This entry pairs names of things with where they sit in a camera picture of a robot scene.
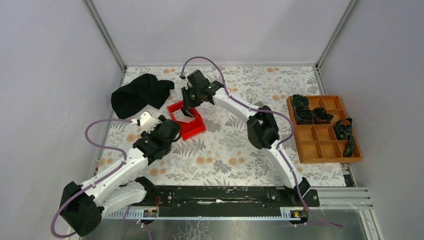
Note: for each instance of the grey card holder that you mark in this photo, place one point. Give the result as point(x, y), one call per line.
point(260, 104)

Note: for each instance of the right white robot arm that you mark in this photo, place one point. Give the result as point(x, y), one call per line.
point(262, 128)

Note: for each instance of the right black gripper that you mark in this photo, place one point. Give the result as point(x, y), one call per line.
point(187, 103)

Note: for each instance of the black cloth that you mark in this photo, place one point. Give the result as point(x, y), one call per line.
point(144, 90)

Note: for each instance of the unrolled dark tie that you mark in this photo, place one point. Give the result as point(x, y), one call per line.
point(344, 132)

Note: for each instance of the wooden compartment tray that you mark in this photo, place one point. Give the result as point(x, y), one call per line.
point(317, 143)

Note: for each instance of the cards in red bin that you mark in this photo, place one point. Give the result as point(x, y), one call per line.
point(183, 116)

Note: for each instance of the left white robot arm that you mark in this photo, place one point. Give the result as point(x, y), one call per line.
point(84, 205)

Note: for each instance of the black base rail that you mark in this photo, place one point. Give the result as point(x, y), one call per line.
point(226, 201)

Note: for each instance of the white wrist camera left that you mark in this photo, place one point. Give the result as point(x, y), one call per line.
point(146, 121)

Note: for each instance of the rolled dark tie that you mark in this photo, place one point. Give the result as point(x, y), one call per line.
point(303, 116)
point(299, 101)
point(321, 116)

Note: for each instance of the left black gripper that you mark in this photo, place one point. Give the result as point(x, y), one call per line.
point(161, 118)

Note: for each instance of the red plastic bin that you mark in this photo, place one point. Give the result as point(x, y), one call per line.
point(191, 129)

